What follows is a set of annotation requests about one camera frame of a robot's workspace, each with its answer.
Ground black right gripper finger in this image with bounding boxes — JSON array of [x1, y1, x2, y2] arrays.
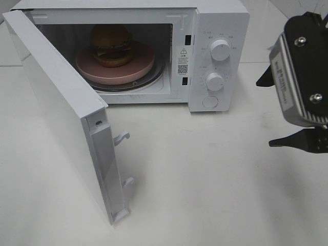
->
[[269, 128, 327, 154], [256, 66, 274, 87]]

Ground white round knob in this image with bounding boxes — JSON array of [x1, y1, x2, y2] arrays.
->
[[210, 38, 231, 62], [206, 73, 225, 91]]

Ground white round door button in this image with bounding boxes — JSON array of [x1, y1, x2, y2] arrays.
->
[[202, 96, 218, 109]]

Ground pink round plate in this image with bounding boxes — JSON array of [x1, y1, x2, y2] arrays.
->
[[75, 41, 155, 85]]

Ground toy hamburger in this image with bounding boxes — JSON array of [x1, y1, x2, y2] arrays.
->
[[90, 24, 133, 68]]

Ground white microwave door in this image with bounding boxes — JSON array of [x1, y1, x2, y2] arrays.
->
[[4, 10, 133, 224]]

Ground white warning label sticker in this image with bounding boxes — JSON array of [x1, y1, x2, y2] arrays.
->
[[176, 46, 192, 76]]

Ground glass microwave turntable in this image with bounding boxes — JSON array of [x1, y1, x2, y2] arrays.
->
[[87, 61, 165, 92]]

